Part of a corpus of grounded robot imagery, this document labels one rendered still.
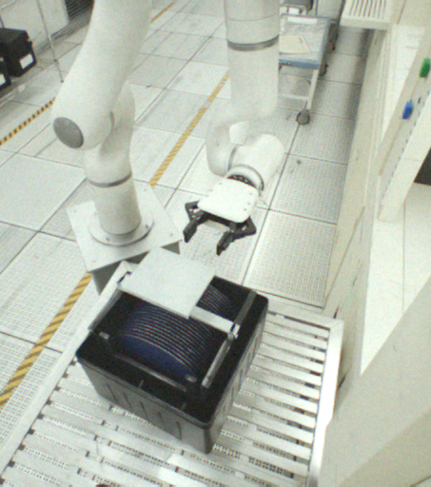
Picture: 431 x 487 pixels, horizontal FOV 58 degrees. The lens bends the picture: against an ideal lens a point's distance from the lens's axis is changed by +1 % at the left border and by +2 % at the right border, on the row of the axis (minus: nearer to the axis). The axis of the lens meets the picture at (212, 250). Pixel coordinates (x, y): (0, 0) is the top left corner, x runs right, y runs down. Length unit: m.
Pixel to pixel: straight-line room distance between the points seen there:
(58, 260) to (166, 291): 1.64
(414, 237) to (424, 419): 0.77
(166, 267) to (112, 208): 0.47
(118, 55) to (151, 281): 0.43
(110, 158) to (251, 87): 0.42
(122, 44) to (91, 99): 0.13
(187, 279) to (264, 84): 0.37
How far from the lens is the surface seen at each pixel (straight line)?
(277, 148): 0.89
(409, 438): 0.40
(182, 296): 0.60
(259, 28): 0.71
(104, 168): 1.00
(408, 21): 2.47
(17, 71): 3.65
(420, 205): 1.19
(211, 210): 0.73
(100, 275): 1.12
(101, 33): 0.82
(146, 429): 0.86
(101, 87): 0.86
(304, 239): 2.21
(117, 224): 1.11
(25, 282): 2.18
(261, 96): 0.75
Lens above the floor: 1.58
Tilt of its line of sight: 49 degrees down
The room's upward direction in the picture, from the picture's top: straight up
